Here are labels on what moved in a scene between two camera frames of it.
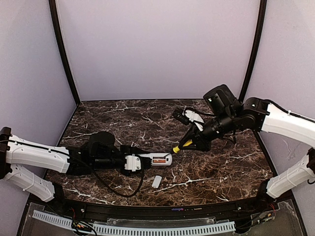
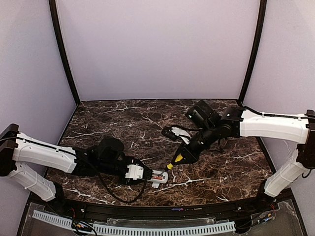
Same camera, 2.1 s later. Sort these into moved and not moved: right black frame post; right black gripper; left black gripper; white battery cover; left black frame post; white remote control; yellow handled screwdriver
Moved: left black gripper; right black gripper; white remote control; yellow handled screwdriver
Not moved: right black frame post; left black frame post; white battery cover
